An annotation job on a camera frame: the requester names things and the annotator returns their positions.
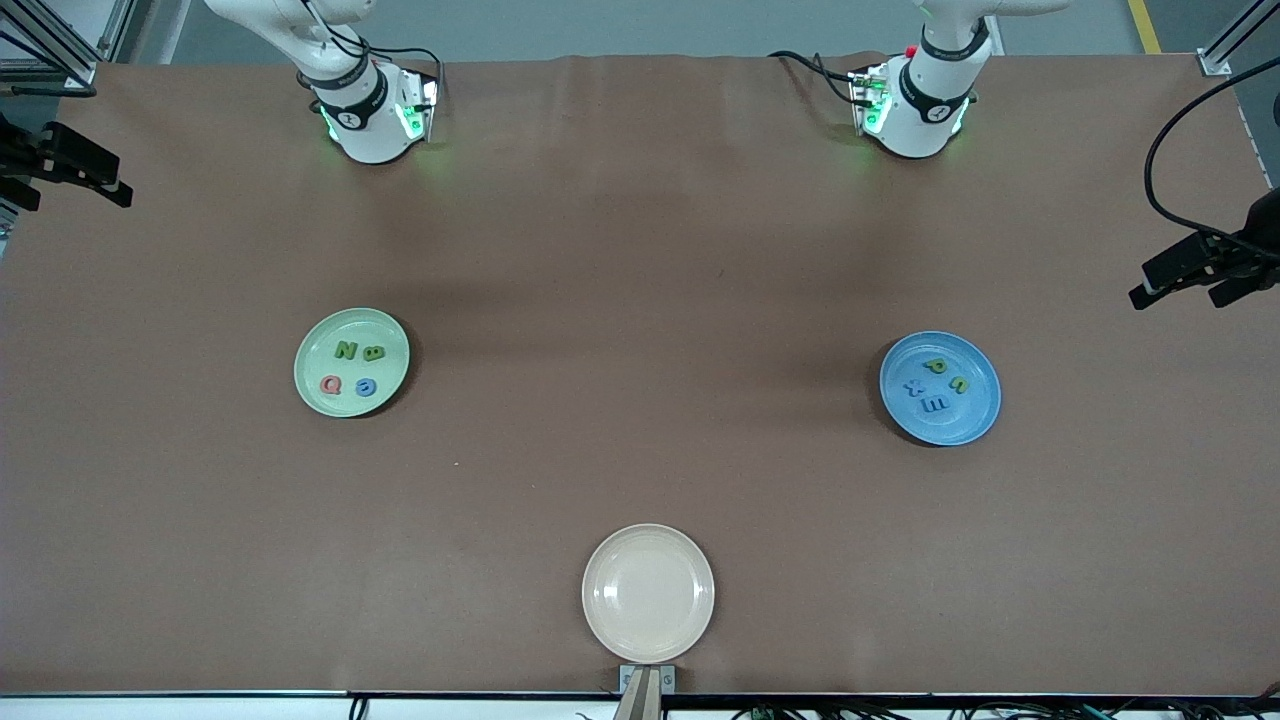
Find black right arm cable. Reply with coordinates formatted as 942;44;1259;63
300;0;444;97

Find aluminium frame post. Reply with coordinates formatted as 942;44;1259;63
1198;0;1280;77
0;0;136;89

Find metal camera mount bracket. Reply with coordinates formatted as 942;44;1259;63
612;664;677;720

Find brown table mat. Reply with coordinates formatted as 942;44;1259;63
0;52;1280;697

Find silver base connector bracket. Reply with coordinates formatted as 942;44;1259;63
848;65;893;137
395;78;441;143

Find black base cable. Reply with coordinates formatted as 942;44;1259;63
768;50;863;107

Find black cable bundle with connectors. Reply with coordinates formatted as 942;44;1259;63
730;700;1280;720

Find blue plate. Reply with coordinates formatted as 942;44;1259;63
879;331;1002;447

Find beige plate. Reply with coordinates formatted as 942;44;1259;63
581;523;716;665

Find light green plate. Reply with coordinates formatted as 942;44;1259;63
293;307;412;419

